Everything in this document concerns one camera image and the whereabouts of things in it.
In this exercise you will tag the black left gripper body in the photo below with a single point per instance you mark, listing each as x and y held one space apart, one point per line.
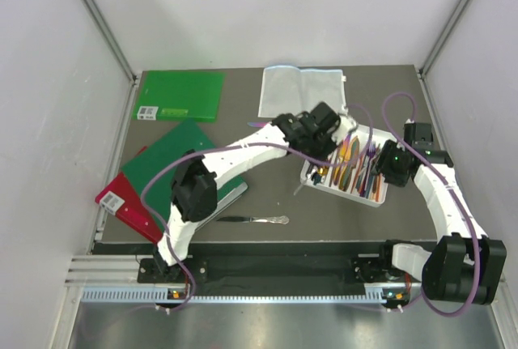
322 145

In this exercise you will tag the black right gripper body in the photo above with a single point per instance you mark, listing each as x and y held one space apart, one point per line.
390 163

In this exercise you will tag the teal handled gold spoon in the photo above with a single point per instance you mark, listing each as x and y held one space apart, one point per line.
319 174

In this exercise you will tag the white cutlery tray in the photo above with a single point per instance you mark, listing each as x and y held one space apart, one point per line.
366 135

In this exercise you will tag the iridescent knife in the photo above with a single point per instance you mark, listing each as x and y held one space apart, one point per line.
257 124

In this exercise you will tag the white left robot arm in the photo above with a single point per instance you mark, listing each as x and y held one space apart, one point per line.
197 180

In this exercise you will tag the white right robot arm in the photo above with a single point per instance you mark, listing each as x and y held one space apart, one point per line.
466 264

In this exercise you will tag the orange chopstick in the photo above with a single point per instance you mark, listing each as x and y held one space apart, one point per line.
377 193

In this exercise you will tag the teal knife in tray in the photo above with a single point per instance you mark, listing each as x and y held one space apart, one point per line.
353 153

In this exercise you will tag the clear mesh zip pouch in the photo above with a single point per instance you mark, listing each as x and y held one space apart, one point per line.
289 89

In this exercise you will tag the silver ornate butter knife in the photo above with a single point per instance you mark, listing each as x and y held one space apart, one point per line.
250 219

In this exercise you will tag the light green plastic folder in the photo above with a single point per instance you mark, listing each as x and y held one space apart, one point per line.
173 95

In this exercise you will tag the magenta folder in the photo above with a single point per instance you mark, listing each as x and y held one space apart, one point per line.
120 199

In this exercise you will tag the black mounting base plate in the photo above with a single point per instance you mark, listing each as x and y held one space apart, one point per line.
251 269

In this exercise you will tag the dark green ring binder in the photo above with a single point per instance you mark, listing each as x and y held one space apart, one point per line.
188 135

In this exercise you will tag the aluminium frame rail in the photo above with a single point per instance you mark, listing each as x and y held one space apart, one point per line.
108 36

